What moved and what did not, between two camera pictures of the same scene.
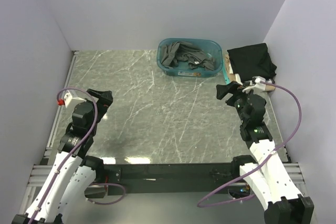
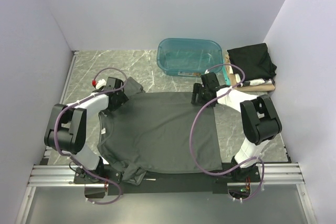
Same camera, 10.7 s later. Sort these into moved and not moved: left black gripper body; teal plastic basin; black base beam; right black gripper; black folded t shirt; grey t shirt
Moved: right black gripper; left black gripper body; grey t shirt
Not moved: teal plastic basin; black base beam; black folded t shirt
